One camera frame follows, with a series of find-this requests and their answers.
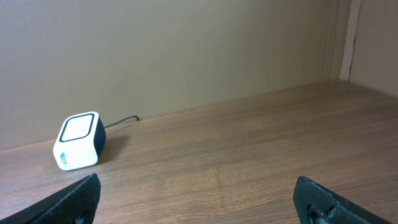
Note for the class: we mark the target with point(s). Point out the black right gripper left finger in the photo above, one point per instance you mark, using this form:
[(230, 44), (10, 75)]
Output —
[(76, 203)]

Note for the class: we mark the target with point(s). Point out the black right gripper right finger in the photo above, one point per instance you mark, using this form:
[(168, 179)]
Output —
[(316, 204)]

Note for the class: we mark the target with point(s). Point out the white barcode scanner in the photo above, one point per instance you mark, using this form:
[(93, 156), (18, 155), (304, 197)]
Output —
[(80, 141)]

